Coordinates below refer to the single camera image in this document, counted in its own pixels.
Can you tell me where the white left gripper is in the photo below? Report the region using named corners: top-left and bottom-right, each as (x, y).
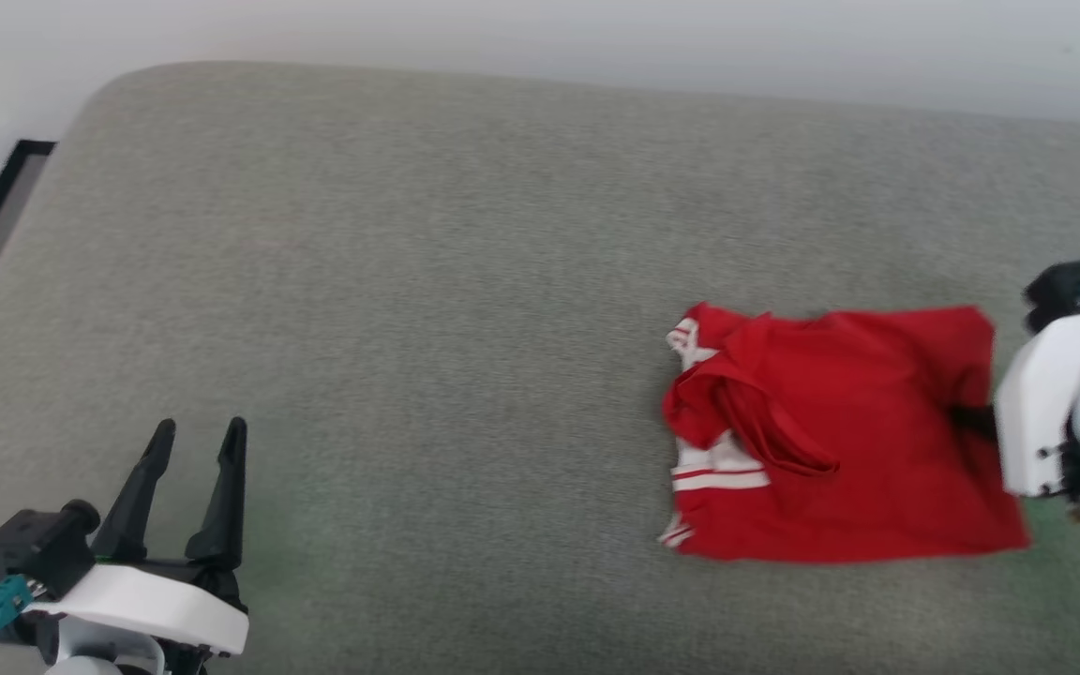
top-left (24, 417), bottom-right (250, 657)

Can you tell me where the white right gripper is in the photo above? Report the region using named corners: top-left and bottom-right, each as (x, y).
top-left (948, 305), bottom-right (1080, 498)

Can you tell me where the red and white garment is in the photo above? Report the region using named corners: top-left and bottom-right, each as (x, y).
top-left (657, 300), bottom-right (1033, 565)

